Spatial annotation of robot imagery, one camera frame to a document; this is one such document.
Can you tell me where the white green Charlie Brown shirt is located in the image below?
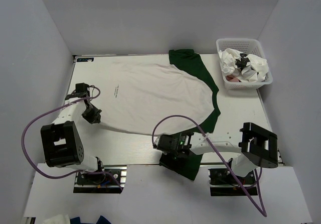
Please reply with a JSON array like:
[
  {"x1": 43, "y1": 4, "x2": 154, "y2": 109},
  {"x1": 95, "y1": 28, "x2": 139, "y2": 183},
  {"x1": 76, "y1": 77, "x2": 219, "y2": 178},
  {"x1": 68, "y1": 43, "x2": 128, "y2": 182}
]
[{"x1": 96, "y1": 48, "x2": 222, "y2": 181}]

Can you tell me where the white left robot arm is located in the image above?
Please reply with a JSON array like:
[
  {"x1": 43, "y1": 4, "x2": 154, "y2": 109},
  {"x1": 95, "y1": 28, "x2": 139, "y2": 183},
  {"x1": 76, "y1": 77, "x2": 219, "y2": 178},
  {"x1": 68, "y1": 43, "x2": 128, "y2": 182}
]
[{"x1": 41, "y1": 83, "x2": 106, "y2": 183}]

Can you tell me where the pink t shirt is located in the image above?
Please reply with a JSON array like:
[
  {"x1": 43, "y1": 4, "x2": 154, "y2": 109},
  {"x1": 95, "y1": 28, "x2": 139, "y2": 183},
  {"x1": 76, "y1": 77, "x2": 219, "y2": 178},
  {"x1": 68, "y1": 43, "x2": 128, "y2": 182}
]
[{"x1": 226, "y1": 75, "x2": 240, "y2": 82}]

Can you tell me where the white t shirt black print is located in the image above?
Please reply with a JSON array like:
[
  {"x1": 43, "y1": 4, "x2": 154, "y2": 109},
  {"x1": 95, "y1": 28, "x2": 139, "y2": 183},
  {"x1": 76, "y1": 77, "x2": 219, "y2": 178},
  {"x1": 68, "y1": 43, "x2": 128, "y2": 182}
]
[{"x1": 218, "y1": 48, "x2": 269, "y2": 83}]

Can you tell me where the small label sticker on table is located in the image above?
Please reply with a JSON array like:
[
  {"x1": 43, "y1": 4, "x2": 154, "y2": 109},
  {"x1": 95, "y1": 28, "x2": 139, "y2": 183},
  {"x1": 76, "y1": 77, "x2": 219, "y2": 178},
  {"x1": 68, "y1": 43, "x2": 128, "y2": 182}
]
[{"x1": 76, "y1": 57, "x2": 94, "y2": 62}]

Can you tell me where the blue cloth at bottom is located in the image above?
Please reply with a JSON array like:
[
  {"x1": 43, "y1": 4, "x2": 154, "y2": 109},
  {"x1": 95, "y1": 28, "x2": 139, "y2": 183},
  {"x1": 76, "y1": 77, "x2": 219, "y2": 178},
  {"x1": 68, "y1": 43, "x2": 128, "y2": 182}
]
[{"x1": 70, "y1": 215, "x2": 111, "y2": 224}]

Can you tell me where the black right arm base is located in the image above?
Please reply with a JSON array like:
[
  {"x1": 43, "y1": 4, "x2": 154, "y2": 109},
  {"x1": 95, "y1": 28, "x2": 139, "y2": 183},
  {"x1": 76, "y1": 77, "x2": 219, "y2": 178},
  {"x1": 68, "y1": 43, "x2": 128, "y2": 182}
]
[{"x1": 208, "y1": 168, "x2": 258, "y2": 197}]

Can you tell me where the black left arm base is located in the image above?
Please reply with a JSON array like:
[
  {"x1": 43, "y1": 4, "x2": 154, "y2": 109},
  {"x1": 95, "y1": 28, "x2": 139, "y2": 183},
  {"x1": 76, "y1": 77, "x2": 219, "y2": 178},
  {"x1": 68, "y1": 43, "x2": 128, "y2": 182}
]
[{"x1": 73, "y1": 166, "x2": 127, "y2": 194}]

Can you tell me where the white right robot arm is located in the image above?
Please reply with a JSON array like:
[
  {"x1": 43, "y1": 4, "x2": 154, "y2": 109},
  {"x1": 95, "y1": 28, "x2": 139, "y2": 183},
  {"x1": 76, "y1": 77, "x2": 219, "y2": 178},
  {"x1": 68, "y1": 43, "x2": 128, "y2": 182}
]
[{"x1": 152, "y1": 123, "x2": 278, "y2": 183}]

